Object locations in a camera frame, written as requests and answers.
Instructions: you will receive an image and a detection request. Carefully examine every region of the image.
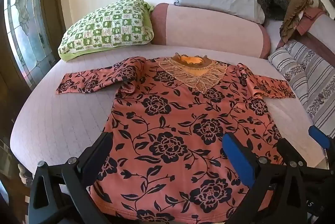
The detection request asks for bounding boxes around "pale lilac quilted bed sheet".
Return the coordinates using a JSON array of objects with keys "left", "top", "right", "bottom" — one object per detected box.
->
[{"left": 10, "top": 19, "right": 326, "bottom": 183}]

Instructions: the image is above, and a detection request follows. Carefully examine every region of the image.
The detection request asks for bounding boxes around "stained glass window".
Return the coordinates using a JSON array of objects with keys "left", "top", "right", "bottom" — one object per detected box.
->
[{"left": 3, "top": 0, "right": 57, "bottom": 88}]

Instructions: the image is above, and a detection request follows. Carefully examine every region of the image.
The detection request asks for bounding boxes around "orange floral long-sleeved shirt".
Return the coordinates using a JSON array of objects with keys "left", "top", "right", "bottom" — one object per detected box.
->
[{"left": 56, "top": 53, "right": 296, "bottom": 224}]

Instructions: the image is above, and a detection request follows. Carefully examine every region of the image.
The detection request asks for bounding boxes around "dark furry cloth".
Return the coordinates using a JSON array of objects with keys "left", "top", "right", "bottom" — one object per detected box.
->
[{"left": 256, "top": 0, "right": 291, "bottom": 22}]

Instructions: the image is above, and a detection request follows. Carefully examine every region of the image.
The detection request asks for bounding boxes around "grey striped floral blanket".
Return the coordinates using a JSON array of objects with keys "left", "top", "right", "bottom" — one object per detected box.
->
[{"left": 267, "top": 40, "right": 335, "bottom": 130}]

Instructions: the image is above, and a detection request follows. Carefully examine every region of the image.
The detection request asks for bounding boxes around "brown ruffled garment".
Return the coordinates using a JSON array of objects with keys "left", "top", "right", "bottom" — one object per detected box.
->
[{"left": 280, "top": 0, "right": 327, "bottom": 41}]

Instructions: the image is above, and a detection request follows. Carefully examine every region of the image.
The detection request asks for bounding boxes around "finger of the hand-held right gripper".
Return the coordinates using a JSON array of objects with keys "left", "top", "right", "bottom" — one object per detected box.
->
[
  {"left": 277, "top": 138, "right": 307, "bottom": 165},
  {"left": 308, "top": 125, "right": 331, "bottom": 150}
]

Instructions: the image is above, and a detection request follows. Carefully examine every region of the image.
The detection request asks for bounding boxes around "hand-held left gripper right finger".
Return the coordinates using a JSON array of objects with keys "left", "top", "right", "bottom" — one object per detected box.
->
[{"left": 222, "top": 132, "right": 312, "bottom": 224}]

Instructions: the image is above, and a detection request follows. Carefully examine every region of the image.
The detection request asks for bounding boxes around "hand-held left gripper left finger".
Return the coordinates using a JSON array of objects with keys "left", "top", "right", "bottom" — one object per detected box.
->
[{"left": 27, "top": 132, "right": 113, "bottom": 224}]

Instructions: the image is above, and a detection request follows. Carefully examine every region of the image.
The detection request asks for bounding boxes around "green checked pillow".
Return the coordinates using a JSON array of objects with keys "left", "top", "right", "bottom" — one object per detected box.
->
[{"left": 58, "top": 0, "right": 155, "bottom": 62}]

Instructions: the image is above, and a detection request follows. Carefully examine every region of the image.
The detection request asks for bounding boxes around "dusty red folded cloth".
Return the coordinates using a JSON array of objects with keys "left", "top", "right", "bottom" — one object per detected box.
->
[{"left": 296, "top": 8, "right": 327, "bottom": 35}]

